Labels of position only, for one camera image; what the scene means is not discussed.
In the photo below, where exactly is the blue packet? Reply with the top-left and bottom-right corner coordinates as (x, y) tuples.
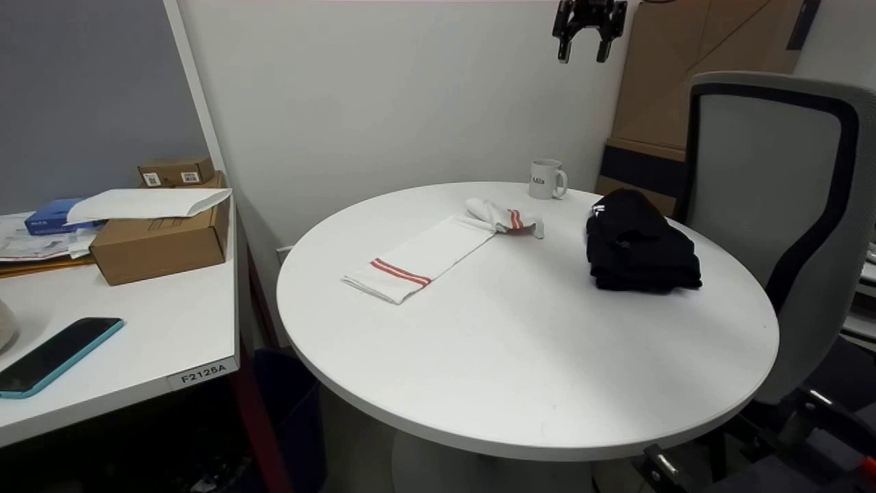
(22, 197), (103, 240)

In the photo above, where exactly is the white cloth with red stripes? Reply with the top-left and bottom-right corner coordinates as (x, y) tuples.
(341, 192), (547, 307)

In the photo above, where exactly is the grey office chair black frame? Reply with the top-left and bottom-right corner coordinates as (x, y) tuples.
(638, 71), (876, 493)

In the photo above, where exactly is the white mug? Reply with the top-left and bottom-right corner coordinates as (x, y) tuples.
(525, 156), (573, 204)

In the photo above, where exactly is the dark blue bin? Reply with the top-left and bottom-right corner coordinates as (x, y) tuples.
(250, 348), (328, 493)

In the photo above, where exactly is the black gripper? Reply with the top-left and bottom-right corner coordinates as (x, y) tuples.
(549, 0), (630, 66)

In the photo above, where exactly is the white paper envelope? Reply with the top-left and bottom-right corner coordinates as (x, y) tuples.
(63, 187), (232, 227)

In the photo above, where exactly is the small labelled cardboard box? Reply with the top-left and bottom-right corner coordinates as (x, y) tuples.
(133, 156), (226, 192)

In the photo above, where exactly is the smartphone in blue case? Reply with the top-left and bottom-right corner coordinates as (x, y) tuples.
(0, 316), (129, 404)

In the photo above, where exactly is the black shirt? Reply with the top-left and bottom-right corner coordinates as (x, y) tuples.
(584, 187), (705, 296)

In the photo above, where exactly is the large brown cardboard box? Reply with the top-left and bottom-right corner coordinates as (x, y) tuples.
(89, 196), (232, 287)

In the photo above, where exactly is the clear plastic bag with papers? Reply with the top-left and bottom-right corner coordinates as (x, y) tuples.
(0, 212), (99, 268)

